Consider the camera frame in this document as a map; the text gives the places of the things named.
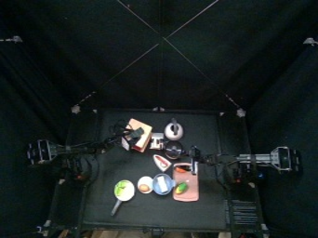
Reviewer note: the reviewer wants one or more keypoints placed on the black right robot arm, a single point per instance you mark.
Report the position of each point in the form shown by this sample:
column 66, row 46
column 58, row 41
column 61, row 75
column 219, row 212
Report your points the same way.
column 256, row 158

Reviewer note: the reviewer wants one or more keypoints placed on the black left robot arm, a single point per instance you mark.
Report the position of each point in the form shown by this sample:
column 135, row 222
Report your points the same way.
column 61, row 151

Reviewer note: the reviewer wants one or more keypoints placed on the yellow green toy corn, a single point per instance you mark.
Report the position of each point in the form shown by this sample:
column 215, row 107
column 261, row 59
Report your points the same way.
column 180, row 188

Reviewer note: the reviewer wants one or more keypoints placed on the red orange toy tomato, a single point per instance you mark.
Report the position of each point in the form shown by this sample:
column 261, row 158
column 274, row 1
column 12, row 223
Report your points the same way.
column 180, row 169

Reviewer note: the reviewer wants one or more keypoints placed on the small white toy appliance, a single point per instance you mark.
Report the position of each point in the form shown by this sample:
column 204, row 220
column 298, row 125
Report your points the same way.
column 156, row 141

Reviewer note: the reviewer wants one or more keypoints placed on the black round toy pot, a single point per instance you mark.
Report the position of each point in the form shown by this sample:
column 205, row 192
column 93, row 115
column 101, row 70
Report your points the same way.
column 173, row 149

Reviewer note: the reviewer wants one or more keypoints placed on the pink cutting board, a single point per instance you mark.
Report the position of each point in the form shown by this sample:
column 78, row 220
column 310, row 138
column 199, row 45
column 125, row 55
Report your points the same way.
column 185, row 189

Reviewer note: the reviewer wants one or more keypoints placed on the white red toy iron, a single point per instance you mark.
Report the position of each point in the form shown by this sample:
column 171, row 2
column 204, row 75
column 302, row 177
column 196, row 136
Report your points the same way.
column 161, row 162

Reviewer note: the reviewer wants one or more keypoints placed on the white toy kettle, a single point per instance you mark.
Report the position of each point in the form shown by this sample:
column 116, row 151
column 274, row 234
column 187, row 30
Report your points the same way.
column 173, row 130

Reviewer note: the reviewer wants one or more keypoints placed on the white toy butter stick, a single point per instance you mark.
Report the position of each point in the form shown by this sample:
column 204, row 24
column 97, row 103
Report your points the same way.
column 163, row 186

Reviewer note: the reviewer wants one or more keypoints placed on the blue toy bowl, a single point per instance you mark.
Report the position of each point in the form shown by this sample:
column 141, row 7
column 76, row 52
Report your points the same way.
column 157, row 181

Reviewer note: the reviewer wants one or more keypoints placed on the small white plate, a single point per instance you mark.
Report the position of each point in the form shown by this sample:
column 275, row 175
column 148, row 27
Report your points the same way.
column 145, row 181

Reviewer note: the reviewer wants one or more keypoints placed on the orange toy egg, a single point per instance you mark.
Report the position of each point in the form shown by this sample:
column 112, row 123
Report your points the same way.
column 144, row 187

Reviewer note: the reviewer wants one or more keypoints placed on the green toy vegetable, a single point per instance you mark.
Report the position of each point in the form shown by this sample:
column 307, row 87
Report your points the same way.
column 120, row 186

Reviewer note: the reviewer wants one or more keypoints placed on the white text label sticker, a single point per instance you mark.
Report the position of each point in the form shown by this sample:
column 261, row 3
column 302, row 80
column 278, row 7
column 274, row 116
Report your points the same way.
column 243, row 212

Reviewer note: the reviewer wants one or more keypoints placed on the grey frame corner bracket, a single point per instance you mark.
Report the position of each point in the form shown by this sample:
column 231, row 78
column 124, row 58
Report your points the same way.
column 310, row 41
column 157, row 109
column 74, row 109
column 14, row 39
column 240, row 112

